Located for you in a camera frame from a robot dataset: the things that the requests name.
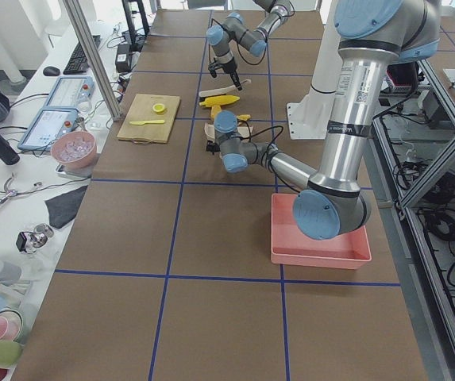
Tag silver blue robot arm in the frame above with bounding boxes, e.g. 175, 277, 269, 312
214, 1, 441, 240
206, 1, 295, 90

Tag yellow plastic toy knife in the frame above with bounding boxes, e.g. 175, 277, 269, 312
129, 119, 166, 126

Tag beige plastic dustpan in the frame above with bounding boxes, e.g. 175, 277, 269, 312
204, 122, 255, 142

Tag black camera mount wrist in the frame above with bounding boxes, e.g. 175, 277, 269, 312
208, 59, 222, 78
206, 140, 221, 155

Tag blue teach pendant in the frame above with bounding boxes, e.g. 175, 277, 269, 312
44, 75, 94, 108
17, 107, 78, 152

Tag orange toy bread piece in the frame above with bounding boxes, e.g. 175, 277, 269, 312
210, 105, 222, 121

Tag pink bowl with ice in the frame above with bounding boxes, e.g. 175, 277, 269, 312
51, 131, 97, 169

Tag beige hand brush black bristles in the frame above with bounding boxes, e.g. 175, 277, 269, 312
199, 79, 252, 98

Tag orange toy croissant piece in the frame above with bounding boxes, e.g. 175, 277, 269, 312
237, 114, 251, 121

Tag near blue teach pendant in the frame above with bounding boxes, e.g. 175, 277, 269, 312
17, 107, 78, 152

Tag black computer mouse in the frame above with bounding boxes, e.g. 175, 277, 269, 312
42, 66, 60, 76

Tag bamboo cutting board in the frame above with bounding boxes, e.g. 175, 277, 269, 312
117, 94, 180, 144

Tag black computer keyboard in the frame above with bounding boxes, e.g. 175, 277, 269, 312
62, 42, 89, 75

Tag black power adapter box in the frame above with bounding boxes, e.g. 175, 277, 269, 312
115, 43, 132, 73

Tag white central pillar base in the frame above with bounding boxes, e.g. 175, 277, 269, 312
287, 1, 342, 140

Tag metal lab stand rod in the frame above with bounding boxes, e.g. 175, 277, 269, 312
0, 174, 44, 229

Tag dark grey cloth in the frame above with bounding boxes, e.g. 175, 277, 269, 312
44, 186, 87, 229

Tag yellow toy corn cob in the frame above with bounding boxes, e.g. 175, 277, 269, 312
199, 94, 240, 108

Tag pink plastic bin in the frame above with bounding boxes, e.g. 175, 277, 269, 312
271, 194, 372, 270

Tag aluminium frame post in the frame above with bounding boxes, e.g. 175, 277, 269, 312
63, 0, 121, 121

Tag far blue teach pendant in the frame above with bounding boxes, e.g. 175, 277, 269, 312
44, 75, 94, 108

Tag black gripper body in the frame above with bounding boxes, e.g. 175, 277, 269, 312
214, 55, 236, 75

